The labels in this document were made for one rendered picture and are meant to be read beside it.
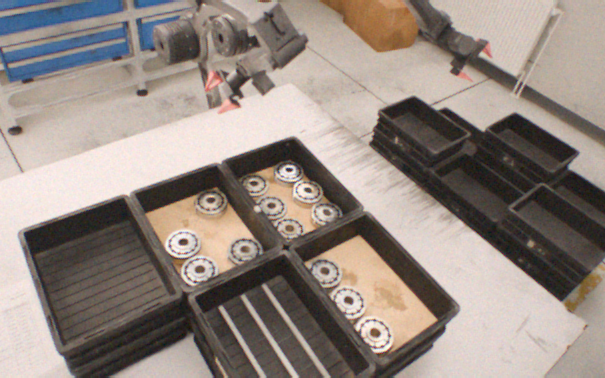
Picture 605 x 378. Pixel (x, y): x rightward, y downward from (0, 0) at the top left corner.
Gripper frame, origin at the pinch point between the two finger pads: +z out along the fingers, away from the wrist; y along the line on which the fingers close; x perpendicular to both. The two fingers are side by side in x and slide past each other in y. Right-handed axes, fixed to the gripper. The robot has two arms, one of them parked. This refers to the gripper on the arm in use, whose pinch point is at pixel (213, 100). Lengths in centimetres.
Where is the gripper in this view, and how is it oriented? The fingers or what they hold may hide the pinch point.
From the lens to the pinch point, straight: 159.3
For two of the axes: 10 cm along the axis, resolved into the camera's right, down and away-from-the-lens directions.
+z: -7.4, 5.5, 3.8
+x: 4.6, 0.1, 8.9
